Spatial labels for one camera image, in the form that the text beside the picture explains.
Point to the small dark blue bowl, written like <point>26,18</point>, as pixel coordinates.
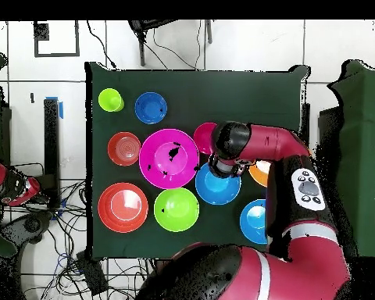
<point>151,107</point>

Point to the lime green plastic bowl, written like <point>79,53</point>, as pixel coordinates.
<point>176,209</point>

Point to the large orange plastic bowl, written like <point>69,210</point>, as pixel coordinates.
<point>259,178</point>

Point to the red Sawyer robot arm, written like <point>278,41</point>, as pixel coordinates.
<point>312,268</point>

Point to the black camera tripod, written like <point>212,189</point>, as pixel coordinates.
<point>142,53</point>

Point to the blue tape strip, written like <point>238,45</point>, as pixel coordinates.
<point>61,110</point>

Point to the long black bar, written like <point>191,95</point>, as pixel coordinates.
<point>51,156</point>

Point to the small crimson red bowl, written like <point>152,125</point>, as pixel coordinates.
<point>203,137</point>

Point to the small black floor marker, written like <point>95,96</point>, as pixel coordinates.
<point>32,97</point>

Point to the black power brick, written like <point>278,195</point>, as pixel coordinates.
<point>92,275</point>

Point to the black square floor frame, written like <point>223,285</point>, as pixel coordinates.
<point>41,31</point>

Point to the small red-orange plastic bowl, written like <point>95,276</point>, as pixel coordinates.
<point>124,148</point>

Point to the wide red-orange plastic bowl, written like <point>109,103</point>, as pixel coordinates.
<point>123,207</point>

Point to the lime green plastic cup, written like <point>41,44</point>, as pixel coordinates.
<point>107,98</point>

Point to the black round floor stand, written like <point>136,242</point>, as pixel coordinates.
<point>28,225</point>

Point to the light blue plastic bowl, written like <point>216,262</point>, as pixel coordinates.
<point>251,218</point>
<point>217,189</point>

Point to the large pink plastic bowl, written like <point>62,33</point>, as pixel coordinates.
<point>156,147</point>

